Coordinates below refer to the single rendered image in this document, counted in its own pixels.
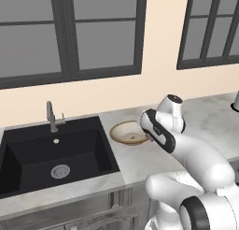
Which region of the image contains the brown glass bowl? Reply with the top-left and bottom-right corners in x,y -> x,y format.
109,120 -> 154,147

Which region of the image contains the black kitchen sink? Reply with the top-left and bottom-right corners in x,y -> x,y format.
0,115 -> 121,200

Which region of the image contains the grey sink tap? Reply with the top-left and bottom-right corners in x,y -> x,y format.
46,100 -> 67,134

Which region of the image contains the grey cup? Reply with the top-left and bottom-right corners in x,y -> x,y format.
230,90 -> 239,113

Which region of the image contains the large dark framed window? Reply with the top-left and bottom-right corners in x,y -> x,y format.
0,0 -> 148,91

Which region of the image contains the narrow dark framed window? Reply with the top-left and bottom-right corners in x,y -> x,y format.
176,0 -> 239,71

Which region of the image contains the grey cabinet front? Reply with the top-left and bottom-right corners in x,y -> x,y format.
0,185 -> 157,230

